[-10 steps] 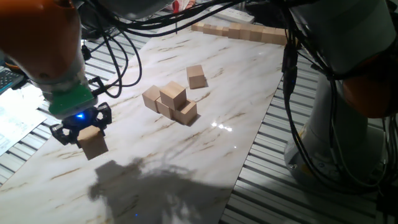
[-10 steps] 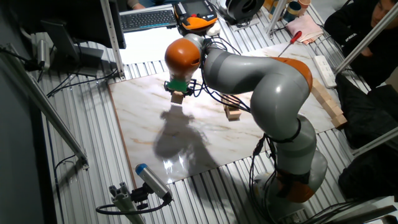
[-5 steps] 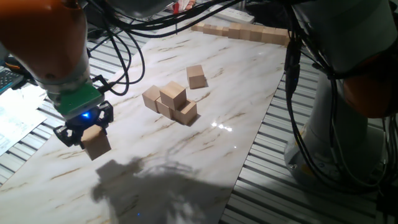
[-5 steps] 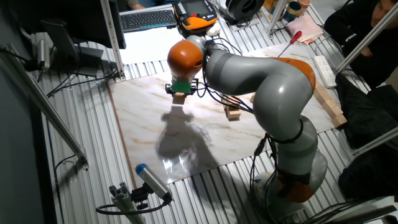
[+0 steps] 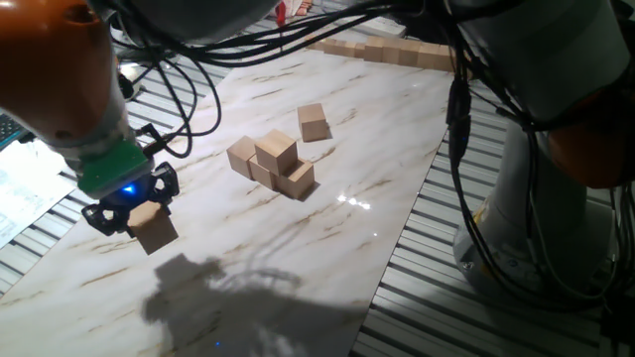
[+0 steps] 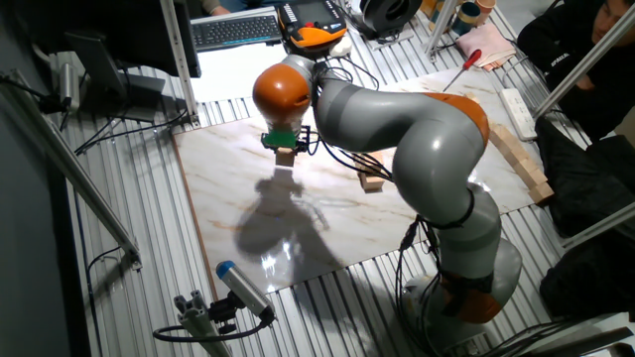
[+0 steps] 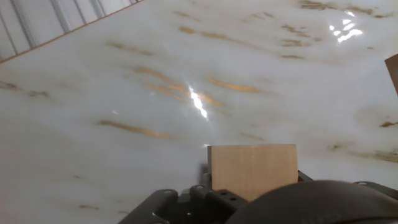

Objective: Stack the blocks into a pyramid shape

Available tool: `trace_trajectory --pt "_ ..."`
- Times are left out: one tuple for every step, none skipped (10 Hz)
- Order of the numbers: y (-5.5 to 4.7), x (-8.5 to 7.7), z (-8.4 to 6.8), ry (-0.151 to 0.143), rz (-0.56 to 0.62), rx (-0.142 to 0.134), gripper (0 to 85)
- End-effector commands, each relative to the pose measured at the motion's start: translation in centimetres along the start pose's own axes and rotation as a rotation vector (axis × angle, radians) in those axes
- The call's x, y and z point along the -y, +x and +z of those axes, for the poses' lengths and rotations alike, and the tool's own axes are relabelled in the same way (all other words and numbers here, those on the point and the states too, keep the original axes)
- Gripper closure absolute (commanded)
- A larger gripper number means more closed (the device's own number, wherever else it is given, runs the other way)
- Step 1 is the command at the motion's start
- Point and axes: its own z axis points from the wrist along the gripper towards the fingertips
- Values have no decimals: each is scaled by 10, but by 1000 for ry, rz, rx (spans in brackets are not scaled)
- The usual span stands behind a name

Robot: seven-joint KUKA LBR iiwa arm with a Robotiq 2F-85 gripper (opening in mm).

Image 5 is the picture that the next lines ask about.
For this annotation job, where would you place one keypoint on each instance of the black keyboard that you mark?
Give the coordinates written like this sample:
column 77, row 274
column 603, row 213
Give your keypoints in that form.
column 7, row 130

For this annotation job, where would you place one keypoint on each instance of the small wooden cube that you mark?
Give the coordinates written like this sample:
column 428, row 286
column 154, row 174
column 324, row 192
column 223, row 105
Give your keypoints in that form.
column 330, row 46
column 321, row 45
column 350, row 49
column 360, row 51
column 341, row 48

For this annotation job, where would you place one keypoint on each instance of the printed paper sheets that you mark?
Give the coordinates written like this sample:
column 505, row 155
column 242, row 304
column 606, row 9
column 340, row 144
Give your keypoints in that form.
column 25, row 193

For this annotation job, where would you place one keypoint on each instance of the marble pattern board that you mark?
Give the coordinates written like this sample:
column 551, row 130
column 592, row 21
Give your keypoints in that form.
column 297, row 238

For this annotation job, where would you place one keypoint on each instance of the pink folded cloth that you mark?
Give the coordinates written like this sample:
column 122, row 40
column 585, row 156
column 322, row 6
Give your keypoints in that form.
column 300, row 6

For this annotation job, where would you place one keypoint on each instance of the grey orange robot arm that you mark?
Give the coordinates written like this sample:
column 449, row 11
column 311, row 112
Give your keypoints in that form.
column 49, row 74

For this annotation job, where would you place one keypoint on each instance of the large wooden cube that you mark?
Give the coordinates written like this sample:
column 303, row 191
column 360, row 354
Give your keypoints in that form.
column 239, row 158
column 373, row 49
column 276, row 151
column 312, row 124
column 409, row 54
column 153, row 229
column 391, row 51
column 260, row 174
column 297, row 181
column 444, row 58
column 427, row 56

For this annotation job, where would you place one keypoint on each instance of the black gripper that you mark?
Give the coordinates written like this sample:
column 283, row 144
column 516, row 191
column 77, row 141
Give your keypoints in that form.
column 130, row 194

